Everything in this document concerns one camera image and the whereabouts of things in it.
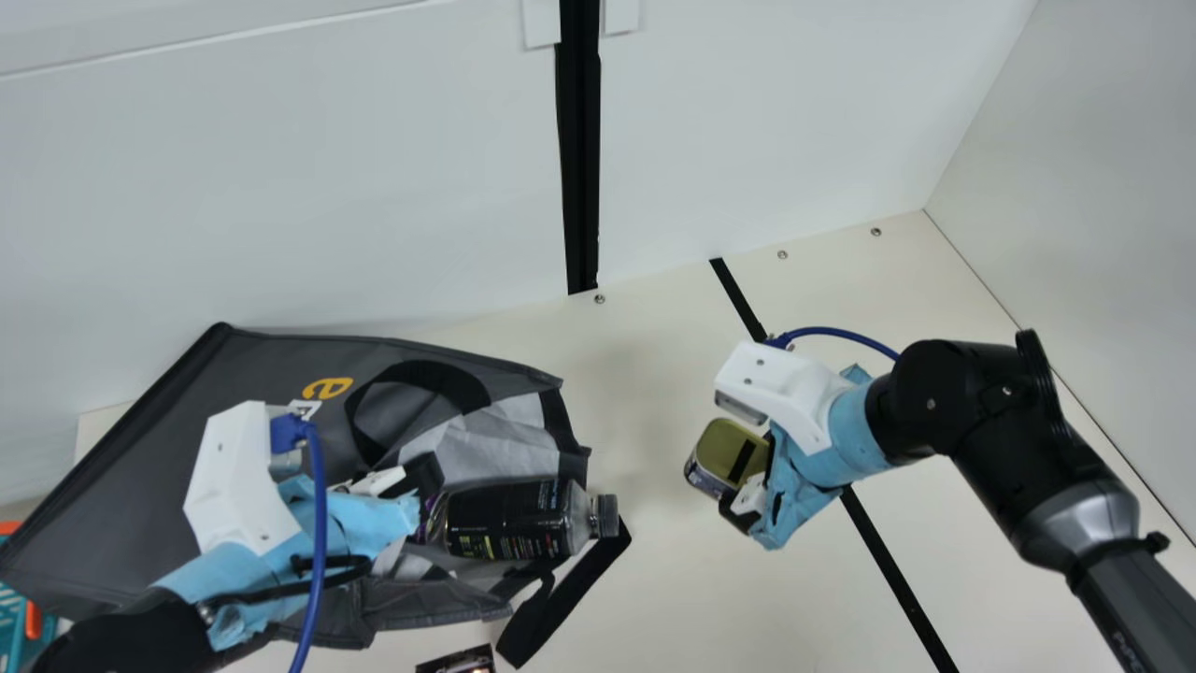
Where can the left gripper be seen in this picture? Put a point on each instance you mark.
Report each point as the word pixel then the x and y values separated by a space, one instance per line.
pixel 360 523

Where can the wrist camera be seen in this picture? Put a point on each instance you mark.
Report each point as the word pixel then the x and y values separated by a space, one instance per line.
pixel 234 477
pixel 785 388

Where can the teal shopping basket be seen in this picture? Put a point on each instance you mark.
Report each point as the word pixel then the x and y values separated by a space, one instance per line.
pixel 14 617

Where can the rectangular tin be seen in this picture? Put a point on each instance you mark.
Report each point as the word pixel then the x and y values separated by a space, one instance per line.
pixel 719 444

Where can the dark coffee bottle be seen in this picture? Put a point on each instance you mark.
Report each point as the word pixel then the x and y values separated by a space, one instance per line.
pixel 514 523

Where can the black strip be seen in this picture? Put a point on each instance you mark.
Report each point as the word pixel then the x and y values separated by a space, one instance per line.
pixel 888 570

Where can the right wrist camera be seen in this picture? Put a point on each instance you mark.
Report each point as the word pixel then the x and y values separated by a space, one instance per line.
pixel 785 388

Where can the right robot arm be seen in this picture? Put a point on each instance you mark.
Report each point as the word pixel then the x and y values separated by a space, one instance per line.
pixel 990 411

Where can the purple drink can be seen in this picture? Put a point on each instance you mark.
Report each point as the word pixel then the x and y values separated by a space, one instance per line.
pixel 432 522

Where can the black post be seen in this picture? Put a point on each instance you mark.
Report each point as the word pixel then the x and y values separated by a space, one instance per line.
pixel 579 140

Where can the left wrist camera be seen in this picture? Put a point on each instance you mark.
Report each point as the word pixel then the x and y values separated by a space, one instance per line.
pixel 234 477

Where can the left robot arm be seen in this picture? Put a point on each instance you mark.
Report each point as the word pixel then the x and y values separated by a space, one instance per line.
pixel 121 640

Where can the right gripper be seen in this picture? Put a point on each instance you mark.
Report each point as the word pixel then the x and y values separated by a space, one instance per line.
pixel 804 486

